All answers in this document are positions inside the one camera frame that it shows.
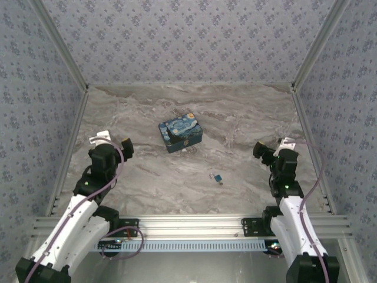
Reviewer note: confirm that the small teal padlock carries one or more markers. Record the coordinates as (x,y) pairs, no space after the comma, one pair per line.
(218,178)

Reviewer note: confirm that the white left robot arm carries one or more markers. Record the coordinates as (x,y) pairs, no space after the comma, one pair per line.
(67,224)

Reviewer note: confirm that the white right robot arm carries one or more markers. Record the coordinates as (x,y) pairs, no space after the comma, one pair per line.
(294,230)

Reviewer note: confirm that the starry night tin box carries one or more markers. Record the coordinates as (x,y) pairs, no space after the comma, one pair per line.
(179,131)

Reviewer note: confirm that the aluminium base beam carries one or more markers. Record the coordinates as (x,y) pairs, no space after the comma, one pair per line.
(188,225)

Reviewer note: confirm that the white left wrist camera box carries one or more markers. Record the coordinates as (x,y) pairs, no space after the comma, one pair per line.
(100,137)

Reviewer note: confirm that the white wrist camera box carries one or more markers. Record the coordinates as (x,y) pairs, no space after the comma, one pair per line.
(100,137)
(287,143)

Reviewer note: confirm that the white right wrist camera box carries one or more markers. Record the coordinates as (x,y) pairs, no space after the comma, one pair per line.
(287,143)

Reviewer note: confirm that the aluminium side rail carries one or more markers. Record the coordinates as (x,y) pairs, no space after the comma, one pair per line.
(313,147)
(69,147)

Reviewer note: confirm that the black mounting bracket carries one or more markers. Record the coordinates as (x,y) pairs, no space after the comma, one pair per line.
(129,227)
(252,227)

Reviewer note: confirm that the aluminium frame post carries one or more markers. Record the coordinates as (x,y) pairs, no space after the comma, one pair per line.
(59,44)
(321,41)

